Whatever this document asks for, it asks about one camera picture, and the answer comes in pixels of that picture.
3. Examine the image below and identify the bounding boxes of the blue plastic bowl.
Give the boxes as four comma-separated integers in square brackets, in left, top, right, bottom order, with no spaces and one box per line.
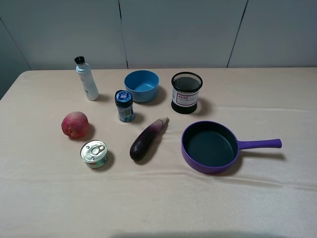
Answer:
[124,70,159,103]

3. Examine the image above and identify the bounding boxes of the purple pan with handle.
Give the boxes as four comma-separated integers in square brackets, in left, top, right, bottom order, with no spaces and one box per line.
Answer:
[181,121,282,174]

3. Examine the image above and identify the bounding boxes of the purple eggplant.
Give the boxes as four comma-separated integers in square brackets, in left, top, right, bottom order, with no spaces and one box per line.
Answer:
[129,117,169,162]

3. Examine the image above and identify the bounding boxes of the blue lidded small jar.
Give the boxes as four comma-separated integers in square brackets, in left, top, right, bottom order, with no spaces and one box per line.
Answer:
[114,90,135,122]

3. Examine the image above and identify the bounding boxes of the red peach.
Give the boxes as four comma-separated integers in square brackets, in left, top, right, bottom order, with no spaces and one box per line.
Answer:
[61,112,89,138]

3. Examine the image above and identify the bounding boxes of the white bottle with black brush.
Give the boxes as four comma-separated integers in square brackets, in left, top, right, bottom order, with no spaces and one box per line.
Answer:
[74,56,99,101]

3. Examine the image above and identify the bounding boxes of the black mesh pen holder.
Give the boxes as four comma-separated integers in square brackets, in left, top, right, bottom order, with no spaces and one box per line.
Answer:
[171,72,203,114]

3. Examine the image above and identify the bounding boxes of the silver pull-tab tin can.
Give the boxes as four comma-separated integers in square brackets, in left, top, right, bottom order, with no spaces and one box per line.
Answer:
[80,140,108,169]

